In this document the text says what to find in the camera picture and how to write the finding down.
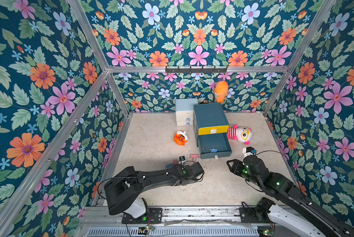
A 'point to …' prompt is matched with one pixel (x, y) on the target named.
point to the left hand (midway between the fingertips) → (192, 178)
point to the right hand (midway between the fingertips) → (229, 163)
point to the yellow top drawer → (215, 130)
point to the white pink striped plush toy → (242, 134)
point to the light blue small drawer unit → (184, 110)
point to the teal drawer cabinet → (207, 115)
